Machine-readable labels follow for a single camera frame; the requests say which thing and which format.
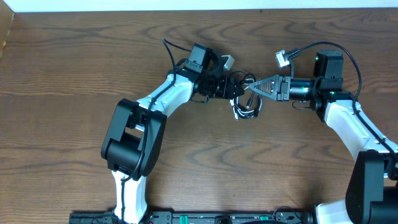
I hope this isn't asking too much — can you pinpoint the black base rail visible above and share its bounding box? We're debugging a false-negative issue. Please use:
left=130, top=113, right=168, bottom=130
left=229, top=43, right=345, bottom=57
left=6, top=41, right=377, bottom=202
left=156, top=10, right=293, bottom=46
left=68, top=206, right=317, bottom=224

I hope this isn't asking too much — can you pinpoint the white USB cable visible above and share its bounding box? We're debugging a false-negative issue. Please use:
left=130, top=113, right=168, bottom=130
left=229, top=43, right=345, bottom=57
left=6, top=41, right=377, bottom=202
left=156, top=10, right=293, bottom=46
left=229, top=79, right=254, bottom=121

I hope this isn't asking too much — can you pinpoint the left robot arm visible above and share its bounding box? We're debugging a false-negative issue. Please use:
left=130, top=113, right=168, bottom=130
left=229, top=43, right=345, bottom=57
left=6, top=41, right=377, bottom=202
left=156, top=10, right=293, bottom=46
left=101, top=44, right=244, bottom=223

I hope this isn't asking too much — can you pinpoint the black USB cable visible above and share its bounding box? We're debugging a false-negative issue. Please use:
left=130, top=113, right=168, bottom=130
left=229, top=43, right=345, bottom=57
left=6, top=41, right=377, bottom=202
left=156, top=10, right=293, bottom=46
left=228, top=70, right=264, bottom=121

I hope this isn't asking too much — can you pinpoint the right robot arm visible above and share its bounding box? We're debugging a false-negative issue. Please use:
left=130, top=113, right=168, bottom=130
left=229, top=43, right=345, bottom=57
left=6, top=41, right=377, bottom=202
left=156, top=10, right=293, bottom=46
left=248, top=49, right=397, bottom=223

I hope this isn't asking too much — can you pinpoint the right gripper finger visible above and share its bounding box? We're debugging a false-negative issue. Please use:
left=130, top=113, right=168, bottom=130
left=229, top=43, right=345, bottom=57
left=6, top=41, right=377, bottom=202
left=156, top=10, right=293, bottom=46
left=250, top=87, right=277, bottom=101
left=249, top=75, right=279, bottom=89

